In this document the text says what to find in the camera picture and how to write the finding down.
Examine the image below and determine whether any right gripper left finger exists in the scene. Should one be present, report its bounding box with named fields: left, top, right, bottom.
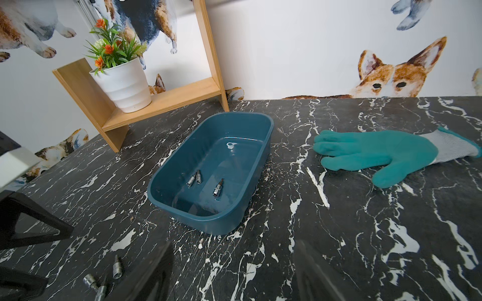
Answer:
left=106, top=242, right=174, bottom=301

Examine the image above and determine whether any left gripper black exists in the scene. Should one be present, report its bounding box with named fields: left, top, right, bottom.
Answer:
left=1, top=190, right=74, bottom=300

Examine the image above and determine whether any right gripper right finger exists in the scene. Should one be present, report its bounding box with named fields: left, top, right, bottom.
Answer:
left=293, top=240, right=360, bottom=301

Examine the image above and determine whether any silver bit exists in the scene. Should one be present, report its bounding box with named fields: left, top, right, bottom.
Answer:
left=187, top=173, right=197, bottom=187
left=112, top=255, right=123, bottom=280
left=213, top=178, right=224, bottom=198
left=195, top=170, right=202, bottom=184

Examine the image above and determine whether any teal plastic storage box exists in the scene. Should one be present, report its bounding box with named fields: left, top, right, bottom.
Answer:
left=147, top=112, right=274, bottom=235

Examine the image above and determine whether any green work glove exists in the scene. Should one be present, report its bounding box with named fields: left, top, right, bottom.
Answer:
left=313, top=127, right=481, bottom=189

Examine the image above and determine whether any wooden shelf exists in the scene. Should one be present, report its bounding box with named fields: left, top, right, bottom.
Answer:
left=53, top=1, right=230, bottom=153

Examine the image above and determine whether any white flower pot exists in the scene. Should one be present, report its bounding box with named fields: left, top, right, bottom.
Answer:
left=89, top=58, right=152, bottom=114

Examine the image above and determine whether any orange flower plant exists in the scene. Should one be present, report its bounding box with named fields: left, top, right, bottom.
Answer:
left=86, top=18, right=148, bottom=75

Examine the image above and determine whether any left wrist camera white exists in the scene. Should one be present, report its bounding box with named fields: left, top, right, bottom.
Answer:
left=1, top=132, right=40, bottom=191

